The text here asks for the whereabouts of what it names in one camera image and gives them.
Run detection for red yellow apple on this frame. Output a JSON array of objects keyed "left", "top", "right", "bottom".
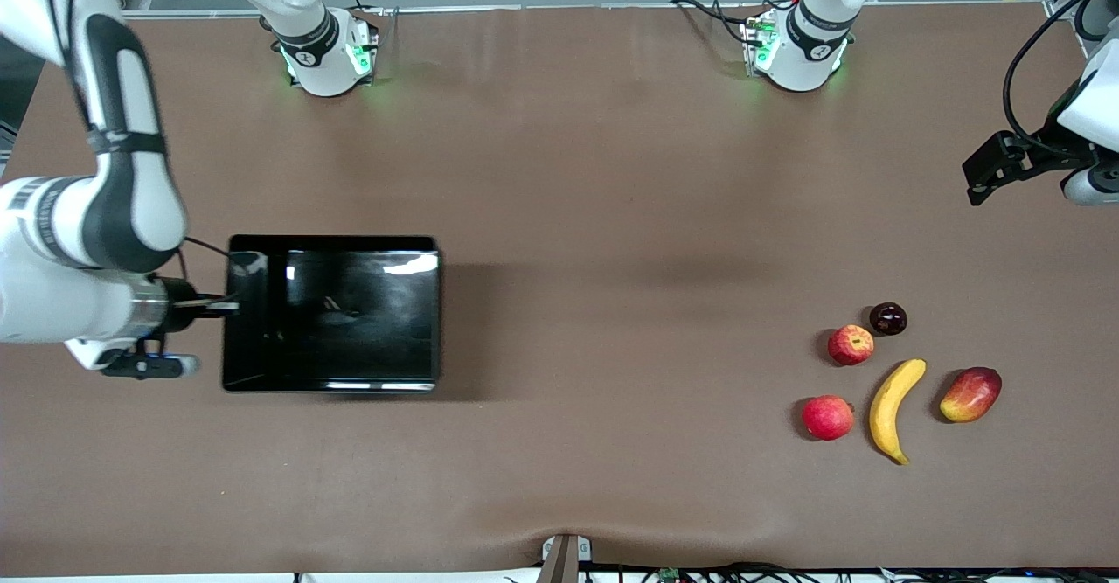
[{"left": 828, "top": 324, "right": 875, "bottom": 366}]

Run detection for black cables at left base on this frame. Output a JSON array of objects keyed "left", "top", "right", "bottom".
[{"left": 671, "top": 0, "right": 772, "bottom": 44}]

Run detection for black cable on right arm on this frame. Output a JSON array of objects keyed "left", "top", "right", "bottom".
[{"left": 42, "top": 0, "right": 94, "bottom": 129}]

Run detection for red yellow mango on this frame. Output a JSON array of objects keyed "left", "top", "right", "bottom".
[{"left": 939, "top": 367, "right": 1003, "bottom": 424}]

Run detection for yellow banana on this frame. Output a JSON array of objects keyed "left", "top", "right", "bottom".
[{"left": 869, "top": 358, "right": 928, "bottom": 466}]

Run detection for grey table edge clamp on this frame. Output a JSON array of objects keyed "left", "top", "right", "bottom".
[{"left": 536, "top": 532, "right": 595, "bottom": 583}]

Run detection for dark red plum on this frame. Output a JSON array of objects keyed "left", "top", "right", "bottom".
[{"left": 869, "top": 302, "right": 908, "bottom": 337}]

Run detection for black glossy tray box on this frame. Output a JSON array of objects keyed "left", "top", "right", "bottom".
[{"left": 220, "top": 234, "right": 443, "bottom": 394}]

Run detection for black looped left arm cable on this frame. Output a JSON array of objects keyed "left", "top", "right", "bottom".
[{"left": 1001, "top": 0, "right": 1119, "bottom": 163}]

